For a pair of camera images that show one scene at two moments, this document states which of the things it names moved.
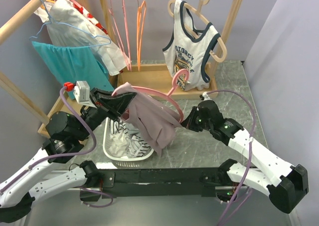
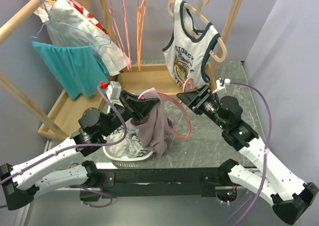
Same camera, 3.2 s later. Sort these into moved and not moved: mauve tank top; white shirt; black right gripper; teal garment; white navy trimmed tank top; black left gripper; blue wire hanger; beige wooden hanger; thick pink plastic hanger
Moved: thick pink plastic hanger; black right gripper; mauve tank top; black left gripper
Not moved: beige wooden hanger; teal garment; white navy trimmed tank top; blue wire hanger; white shirt
